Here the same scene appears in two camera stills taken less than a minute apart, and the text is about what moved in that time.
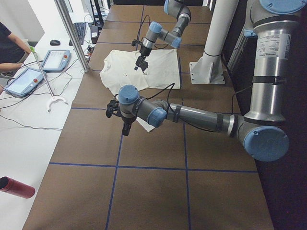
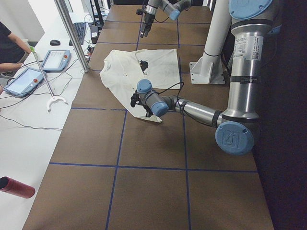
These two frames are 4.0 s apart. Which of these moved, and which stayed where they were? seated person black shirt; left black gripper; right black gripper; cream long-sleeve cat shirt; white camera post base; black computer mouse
Moved: left black gripper; right black gripper
Stayed: white camera post base; seated person black shirt; cream long-sleeve cat shirt; black computer mouse
